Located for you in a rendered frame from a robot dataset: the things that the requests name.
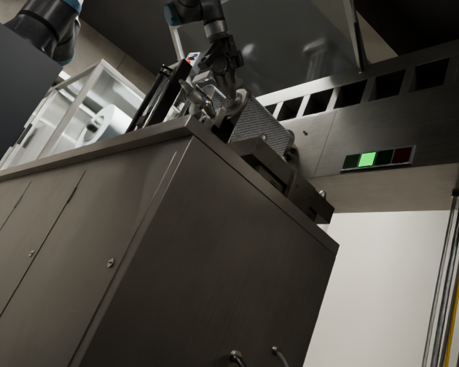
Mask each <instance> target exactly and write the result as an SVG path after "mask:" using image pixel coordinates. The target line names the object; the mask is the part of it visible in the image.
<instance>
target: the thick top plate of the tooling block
mask: <svg viewBox="0 0 459 367"><path fill-rule="evenodd" d="M226 144H227V145H228V146H229V147H230V148H231V150H233V151H234V152H235V153H236V154H237V155H239V156H240V157H241V158H242V159H243V160H244V161H246V162H247V163H248V164H249V165H250V166H251V167H254V166H260V165H262V166H263V167H264V168H265V169H266V170H268V171H269V172H270V173H271V174H272V175H273V176H274V177H276V178H277V179H278V180H279V181H280V182H281V183H282V184H283V185H284V186H285V187H287V185H288V182H289V179H290V177H291V174H292V172H294V171H295V170H294V169H293V168H292V167H291V166H290V165H289V164H288V163H287V162H285V161H284V160H283V159H282V158H281V157H280V156H279V155H278V154H277V153H276V152H275V151H274V150H273V149H271V148H270V147H269V146H268V145H267V144H266V143H265V142H264V141H263V140H262V139H261V138H260V137H257V138H250V139H246V140H242V141H236V142H231V143H226ZM309 209H311V210H312V211H313V212H314V213H315V214H316V215H317V216H316V219H315V223H316V224H330V222H331V219H332V216H333V213H334V207H333V206H332V205H330V204H329V203H328V202H327V201H326V200H325V199H324V198H323V197H322V196H321V195H320V194H319V193H318V192H317V191H315V193H314V195H313V199H312V202H311V204H310V207H309Z"/></svg>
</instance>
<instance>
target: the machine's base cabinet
mask: <svg viewBox="0 0 459 367"><path fill-rule="evenodd" d="M335 259H336V256H335V255H334V254H333V253H332V252H331V251H329V250H328V249H327V248H325V247H324V246H323V245H322V244H321V243H319V241H317V239H315V238H314V237H313V236H312V235H311V234H309V233H308V232H307V231H306V230H304V229H303V228H302V227H301V226H300V225H299V224H298V223H297V222H295V221H294V220H293V219H292V218H290V217H289V216H288V215H287V214H286V213H284V212H283V211H282V210H281V209H280V208H279V207H278V206H277V205H275V204H274V203H273V202H272V201H270V200H269V199H268V198H267V197H266V196H264V195H263V193H261V192H260V191H259V190H258V189H257V188H255V187H254V186H253V185H252V184H251V183H249V182H248V181H247V180H246V179H245V178H244V177H243V176H241V175H240V174H239V173H238V172H237V171H235V170H234V169H233V168H232V167H230V166H229V165H228V164H227V163H226V162H225V161H224V160H223V159H221V158H220V157H219V156H218V155H217V154H215V153H214V152H213V151H212V150H210V149H209V148H208V147H207V146H206V145H205V144H204V143H203V142H202V141H200V140H199V139H198V138H197V137H195V136H194V135H190V136H187V137H183V138H178V139H174V140H171V141H166V142H162V143H157V144H153V145H150V146H145V147H141V148H138V149H132V150H129V151H124V152H120V153H117V154H111V155H108V156H105V157H99V158H96V159H90V160H87V161H84V162H78V163H75V164H71V165H66V166H63V167H57V168H54V169H50V170H45V171H42V172H38V173H33V174H29V175H24V176H21V177H17V178H12V179H8V180H5V181H0V367H239V366H238V365H237V363H233V362H232V361H231V360H230V354H231V352H232V351H233V350H237V351H240V352H241V353H242V359H243V361H244V362H245V364H246V365H247V367H284V366H283V363H282V361H281V360H280V358H279V357H278V356H276V355H273V354H272V349H273V347H274V346H276V347H280V348H281V354H282V356H283V357H284V358H285V359H286V362H287V364H288V366H289V367H303V365H304V361H305V358H306V355H307V351H308V348H309V345H310V341H311V339H312V335H313V332H314V328H315V324H316V322H317V319H318V315H319V312H320V309H321V305H322V302H323V298H324V295H325V292H326V288H327V285H328V283H329V278H330V276H331V273H332V269H333V266H334V262H335Z"/></svg>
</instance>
